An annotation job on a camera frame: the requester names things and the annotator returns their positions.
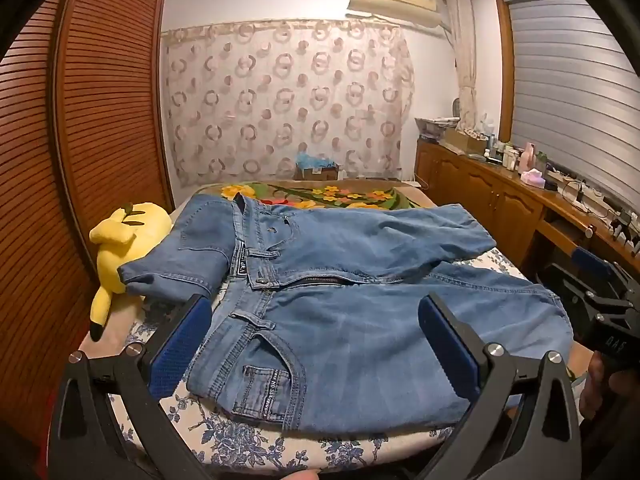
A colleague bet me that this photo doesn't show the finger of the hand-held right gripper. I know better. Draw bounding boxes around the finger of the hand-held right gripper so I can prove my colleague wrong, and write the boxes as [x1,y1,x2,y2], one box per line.
[571,246,640,306]
[536,264,608,322]

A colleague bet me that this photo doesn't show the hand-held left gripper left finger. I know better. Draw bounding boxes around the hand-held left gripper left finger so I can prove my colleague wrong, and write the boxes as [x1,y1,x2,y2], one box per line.
[47,294,216,480]

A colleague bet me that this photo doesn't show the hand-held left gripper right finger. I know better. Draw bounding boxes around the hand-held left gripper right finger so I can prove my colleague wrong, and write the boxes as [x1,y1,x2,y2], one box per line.
[417,292,583,480]

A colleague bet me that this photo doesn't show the blue denim pants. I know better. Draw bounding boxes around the blue denim pants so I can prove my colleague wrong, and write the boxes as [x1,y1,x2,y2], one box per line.
[117,192,576,436]

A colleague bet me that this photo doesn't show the person's right hand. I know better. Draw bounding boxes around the person's right hand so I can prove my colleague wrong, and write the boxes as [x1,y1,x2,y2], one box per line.
[579,350,640,423]

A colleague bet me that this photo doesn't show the yellow plush toy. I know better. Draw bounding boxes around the yellow plush toy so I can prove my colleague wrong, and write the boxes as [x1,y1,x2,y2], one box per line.
[89,201,173,342]

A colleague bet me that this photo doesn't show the wooden cabinet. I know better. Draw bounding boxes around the wooden cabinet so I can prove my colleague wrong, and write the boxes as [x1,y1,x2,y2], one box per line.
[414,137,640,281]

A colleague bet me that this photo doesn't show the flat cardboard box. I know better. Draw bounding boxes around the flat cardboard box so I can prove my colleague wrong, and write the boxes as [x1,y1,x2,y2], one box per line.
[442,127,488,156]

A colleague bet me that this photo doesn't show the grey window blind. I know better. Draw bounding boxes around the grey window blind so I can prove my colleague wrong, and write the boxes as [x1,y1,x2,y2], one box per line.
[505,0,640,201]

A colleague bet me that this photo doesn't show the flower-patterned blanket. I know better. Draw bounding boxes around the flower-patterned blanket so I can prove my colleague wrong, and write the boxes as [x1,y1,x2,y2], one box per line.
[192,180,436,211]

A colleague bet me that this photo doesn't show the cluttered tray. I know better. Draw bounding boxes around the cluttered tray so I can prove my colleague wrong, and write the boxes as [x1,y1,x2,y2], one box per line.
[415,116,458,138]

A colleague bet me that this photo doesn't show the small cardboard box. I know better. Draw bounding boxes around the small cardboard box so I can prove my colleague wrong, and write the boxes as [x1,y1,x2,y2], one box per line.
[295,162,341,181]

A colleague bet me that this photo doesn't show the light blue cloth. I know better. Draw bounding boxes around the light blue cloth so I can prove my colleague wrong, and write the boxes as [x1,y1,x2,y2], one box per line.
[296,152,338,168]

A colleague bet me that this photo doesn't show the cream tied curtain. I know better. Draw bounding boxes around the cream tied curtain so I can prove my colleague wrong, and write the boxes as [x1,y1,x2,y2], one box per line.
[445,0,478,121]

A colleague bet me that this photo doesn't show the brown louvered wardrobe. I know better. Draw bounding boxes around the brown louvered wardrobe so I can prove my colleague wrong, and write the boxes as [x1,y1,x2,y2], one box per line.
[0,0,176,461]

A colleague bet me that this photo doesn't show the ring-patterned sheer curtain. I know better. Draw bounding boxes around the ring-patterned sheer curtain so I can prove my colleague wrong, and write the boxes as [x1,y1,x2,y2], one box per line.
[161,19,416,187]

